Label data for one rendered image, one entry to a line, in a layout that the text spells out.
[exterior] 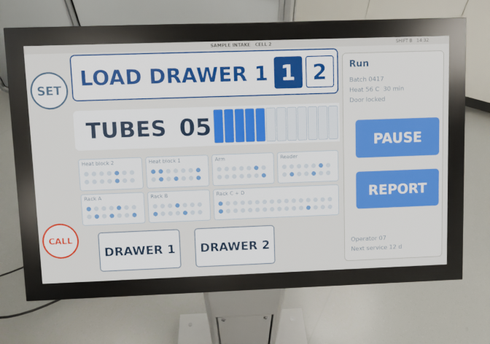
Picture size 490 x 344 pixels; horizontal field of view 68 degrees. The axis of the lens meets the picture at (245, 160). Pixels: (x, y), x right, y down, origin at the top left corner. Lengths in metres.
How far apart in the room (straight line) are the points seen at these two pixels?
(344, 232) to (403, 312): 1.17
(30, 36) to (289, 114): 0.30
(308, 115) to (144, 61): 0.19
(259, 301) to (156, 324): 0.80
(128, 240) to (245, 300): 0.36
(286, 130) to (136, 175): 0.18
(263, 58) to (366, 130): 0.14
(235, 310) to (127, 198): 0.42
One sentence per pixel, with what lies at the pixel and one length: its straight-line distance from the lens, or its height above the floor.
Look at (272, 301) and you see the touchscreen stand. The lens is 0.76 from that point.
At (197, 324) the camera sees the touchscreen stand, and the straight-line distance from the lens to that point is 1.45.
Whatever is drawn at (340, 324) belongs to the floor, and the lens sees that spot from 1.51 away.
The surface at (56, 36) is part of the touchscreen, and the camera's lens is 0.47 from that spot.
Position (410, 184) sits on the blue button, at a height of 1.05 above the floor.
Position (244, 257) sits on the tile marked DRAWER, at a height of 0.99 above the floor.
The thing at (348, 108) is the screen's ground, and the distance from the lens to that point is 0.44.
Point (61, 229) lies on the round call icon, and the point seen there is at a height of 1.03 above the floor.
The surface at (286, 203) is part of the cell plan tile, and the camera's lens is 0.43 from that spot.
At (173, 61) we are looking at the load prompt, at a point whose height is 1.17.
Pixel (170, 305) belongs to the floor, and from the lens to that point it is 1.53.
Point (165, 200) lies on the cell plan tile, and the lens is 0.43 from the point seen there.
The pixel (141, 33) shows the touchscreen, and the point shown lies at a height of 1.19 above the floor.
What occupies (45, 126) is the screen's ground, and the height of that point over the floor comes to 1.12.
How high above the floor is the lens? 1.37
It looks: 45 degrees down
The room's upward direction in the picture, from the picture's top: straight up
